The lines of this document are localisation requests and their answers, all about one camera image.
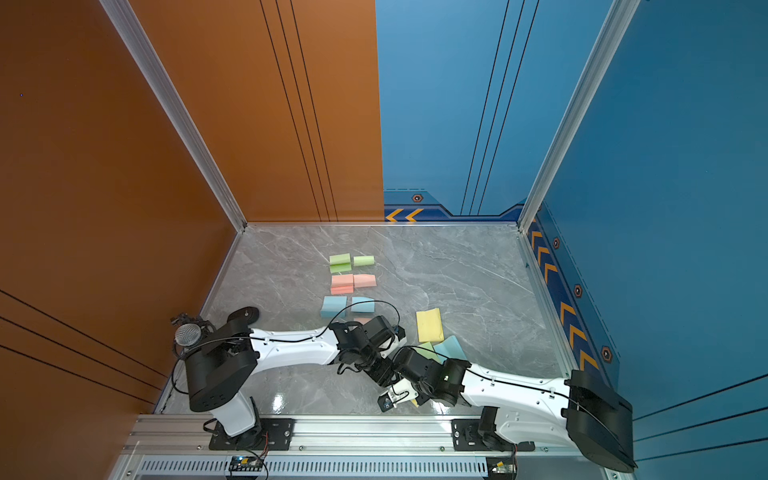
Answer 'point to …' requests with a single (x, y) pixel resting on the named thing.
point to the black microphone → (190, 332)
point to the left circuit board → (246, 464)
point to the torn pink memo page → (364, 280)
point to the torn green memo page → (364, 260)
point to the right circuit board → (502, 467)
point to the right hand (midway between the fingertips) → (405, 369)
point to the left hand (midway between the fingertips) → (394, 371)
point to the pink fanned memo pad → (342, 284)
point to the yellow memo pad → (430, 325)
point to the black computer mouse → (246, 315)
